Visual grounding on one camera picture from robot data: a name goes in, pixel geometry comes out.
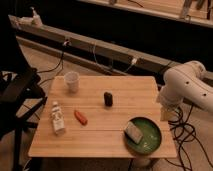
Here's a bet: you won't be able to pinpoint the white glue bottle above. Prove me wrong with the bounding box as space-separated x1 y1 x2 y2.
51 101 65 135

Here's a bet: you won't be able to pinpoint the orange carrot toy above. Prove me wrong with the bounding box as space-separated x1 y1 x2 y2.
74 110 88 125

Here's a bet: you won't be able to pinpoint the wooden table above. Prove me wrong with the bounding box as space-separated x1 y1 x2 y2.
28 76 177 158

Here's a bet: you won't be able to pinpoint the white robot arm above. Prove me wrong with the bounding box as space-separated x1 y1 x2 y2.
156 61 213 121

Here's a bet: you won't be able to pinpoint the white soap dispenser bottle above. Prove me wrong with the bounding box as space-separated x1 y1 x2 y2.
31 7 43 27

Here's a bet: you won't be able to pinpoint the black chair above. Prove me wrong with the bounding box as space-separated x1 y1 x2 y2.
0 68 47 171

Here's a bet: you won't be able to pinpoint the white plug cable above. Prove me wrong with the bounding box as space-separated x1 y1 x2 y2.
91 43 139 74

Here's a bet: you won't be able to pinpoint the black eraser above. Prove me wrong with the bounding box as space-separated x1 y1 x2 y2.
104 92 113 107

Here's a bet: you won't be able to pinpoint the black hanging cable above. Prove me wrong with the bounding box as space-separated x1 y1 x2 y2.
36 39 72 86

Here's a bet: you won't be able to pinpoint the white plastic cup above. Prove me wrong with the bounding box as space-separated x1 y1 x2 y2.
64 71 79 93

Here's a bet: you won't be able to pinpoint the grey sponge block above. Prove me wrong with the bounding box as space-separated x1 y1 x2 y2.
124 122 143 144

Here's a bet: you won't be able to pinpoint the green plate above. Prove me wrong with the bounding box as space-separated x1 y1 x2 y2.
123 117 162 155

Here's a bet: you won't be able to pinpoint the black floor cables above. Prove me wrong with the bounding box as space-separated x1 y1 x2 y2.
165 105 213 171

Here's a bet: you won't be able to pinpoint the grey metal rail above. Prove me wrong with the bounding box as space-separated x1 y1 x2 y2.
9 15 213 86

